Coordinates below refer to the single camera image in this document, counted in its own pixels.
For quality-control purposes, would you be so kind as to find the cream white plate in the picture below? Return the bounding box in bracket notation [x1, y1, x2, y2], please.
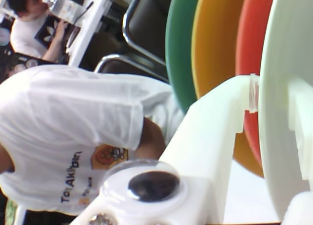
[258, 0, 313, 223]

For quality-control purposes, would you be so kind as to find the orange plate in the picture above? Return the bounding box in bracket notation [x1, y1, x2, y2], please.
[236, 0, 277, 167]

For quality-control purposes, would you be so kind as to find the blue-green plate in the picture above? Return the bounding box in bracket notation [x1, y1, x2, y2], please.
[165, 0, 203, 115]

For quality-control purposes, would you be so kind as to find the yellow plate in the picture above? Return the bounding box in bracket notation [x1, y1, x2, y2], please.
[191, 0, 265, 178]

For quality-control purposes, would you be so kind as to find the person with logo shirt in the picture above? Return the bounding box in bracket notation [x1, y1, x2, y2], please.
[4, 0, 73, 62]

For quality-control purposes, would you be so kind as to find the person in white T-shirt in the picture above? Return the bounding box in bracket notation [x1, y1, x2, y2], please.
[0, 65, 186, 217]

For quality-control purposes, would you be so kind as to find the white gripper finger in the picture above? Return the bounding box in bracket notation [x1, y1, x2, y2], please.
[281, 77, 313, 225]
[158, 74, 260, 225]

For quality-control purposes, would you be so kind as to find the googly eye sticker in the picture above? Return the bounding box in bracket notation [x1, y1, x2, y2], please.
[100, 158, 189, 215]

